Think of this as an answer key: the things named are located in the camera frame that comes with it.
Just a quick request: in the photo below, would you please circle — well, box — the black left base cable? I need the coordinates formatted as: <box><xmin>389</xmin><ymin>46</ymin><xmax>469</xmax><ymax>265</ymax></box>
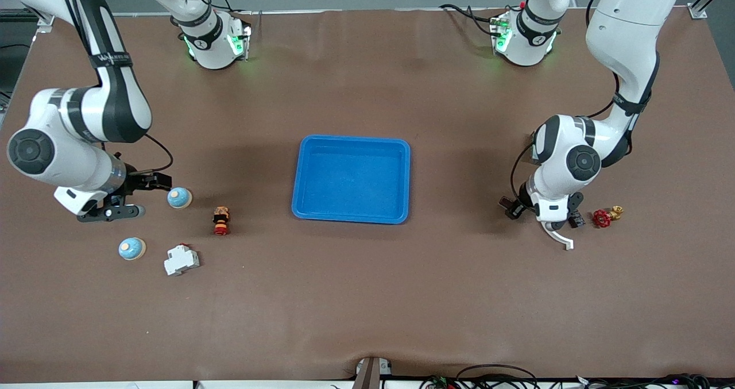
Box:
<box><xmin>439</xmin><ymin>3</ymin><xmax>500</xmax><ymax>39</ymax></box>

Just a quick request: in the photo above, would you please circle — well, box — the black cable bundle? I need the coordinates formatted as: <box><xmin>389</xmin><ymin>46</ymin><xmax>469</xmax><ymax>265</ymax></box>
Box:
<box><xmin>574</xmin><ymin>373</ymin><xmax>735</xmax><ymax>389</ymax></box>

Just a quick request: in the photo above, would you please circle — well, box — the brown table cover sheet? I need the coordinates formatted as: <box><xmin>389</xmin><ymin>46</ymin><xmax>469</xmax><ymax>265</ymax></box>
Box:
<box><xmin>0</xmin><ymin>7</ymin><xmax>735</xmax><ymax>384</ymax></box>

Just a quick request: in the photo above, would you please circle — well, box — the black looped cable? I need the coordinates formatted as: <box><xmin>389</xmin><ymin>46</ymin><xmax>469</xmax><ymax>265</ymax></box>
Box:
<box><xmin>455</xmin><ymin>364</ymin><xmax>539</xmax><ymax>389</ymax></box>

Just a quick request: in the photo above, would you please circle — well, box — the brass valve red handwheel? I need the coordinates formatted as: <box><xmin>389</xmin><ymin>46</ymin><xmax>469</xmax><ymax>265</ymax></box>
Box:
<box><xmin>592</xmin><ymin>205</ymin><xmax>624</xmax><ymax>229</ymax></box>

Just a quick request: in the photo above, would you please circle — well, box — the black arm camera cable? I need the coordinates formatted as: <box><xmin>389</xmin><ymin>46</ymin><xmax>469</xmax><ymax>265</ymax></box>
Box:
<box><xmin>510</xmin><ymin>142</ymin><xmax>537</xmax><ymax>206</ymax></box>
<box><xmin>144</xmin><ymin>133</ymin><xmax>175</xmax><ymax>175</ymax></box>

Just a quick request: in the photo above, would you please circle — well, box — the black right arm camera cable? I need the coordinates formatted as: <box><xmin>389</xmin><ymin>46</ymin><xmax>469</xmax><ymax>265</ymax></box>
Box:
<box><xmin>144</xmin><ymin>133</ymin><xmax>175</xmax><ymax>175</ymax></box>

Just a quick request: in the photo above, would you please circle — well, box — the blue dome call bell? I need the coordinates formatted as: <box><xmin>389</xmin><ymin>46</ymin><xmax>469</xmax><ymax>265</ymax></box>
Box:
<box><xmin>167</xmin><ymin>187</ymin><xmax>193</xmax><ymax>210</ymax></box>
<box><xmin>118</xmin><ymin>237</ymin><xmax>146</xmax><ymax>261</ymax></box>

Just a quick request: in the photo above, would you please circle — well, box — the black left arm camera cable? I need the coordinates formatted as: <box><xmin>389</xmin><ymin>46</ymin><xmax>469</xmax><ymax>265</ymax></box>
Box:
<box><xmin>510</xmin><ymin>142</ymin><xmax>537</xmax><ymax>206</ymax></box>

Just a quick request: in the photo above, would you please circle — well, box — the blue plastic tray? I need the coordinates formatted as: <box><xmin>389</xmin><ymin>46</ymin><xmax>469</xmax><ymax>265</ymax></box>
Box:
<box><xmin>291</xmin><ymin>134</ymin><xmax>412</xmax><ymax>225</ymax></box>

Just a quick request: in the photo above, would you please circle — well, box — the white circuit breaker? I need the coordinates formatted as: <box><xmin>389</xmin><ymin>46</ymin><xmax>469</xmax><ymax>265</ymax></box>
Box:
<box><xmin>164</xmin><ymin>244</ymin><xmax>200</xmax><ymax>276</ymax></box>

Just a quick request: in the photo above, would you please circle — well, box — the white curved plastic bracket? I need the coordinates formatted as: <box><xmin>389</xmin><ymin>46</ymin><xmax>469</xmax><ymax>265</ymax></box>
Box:
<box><xmin>543</xmin><ymin>222</ymin><xmax>575</xmax><ymax>251</ymax></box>

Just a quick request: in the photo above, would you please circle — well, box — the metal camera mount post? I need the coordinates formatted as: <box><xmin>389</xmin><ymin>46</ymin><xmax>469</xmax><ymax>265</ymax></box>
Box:
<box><xmin>351</xmin><ymin>356</ymin><xmax>393</xmax><ymax>389</ymax></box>

